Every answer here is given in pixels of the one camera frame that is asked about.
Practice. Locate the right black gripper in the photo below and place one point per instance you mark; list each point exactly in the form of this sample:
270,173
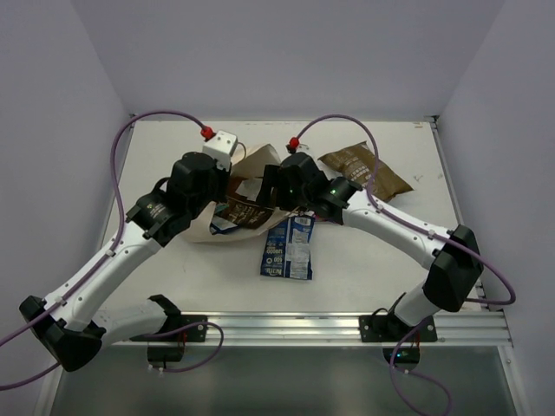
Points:
274,177

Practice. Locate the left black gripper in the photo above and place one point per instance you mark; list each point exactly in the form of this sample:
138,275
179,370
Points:
221,186

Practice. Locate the brown kettle chips bag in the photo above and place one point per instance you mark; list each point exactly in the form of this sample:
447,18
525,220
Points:
248,204

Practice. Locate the beige paper bag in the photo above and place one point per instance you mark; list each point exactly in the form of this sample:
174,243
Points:
249,166

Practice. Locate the purple pink candy bag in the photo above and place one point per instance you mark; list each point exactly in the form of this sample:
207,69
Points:
312,214

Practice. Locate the light blue snack bag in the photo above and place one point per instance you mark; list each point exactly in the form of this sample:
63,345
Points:
357,163

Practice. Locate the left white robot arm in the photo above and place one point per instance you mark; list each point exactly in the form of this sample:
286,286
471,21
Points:
70,321

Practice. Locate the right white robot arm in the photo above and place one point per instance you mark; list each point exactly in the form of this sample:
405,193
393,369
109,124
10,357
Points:
448,256

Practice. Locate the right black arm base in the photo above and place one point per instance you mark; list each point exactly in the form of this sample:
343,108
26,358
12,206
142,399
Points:
381,327

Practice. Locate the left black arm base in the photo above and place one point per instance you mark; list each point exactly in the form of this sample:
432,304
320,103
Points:
178,333

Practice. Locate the dark blue snack packet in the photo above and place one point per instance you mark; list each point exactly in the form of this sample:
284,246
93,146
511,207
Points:
221,226

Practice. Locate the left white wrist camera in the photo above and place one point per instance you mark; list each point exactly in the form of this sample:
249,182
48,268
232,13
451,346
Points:
221,148

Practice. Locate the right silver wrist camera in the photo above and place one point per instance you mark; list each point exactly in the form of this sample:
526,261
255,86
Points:
295,145

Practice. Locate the aluminium mounting rail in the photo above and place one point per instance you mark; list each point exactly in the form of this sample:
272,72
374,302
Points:
482,329

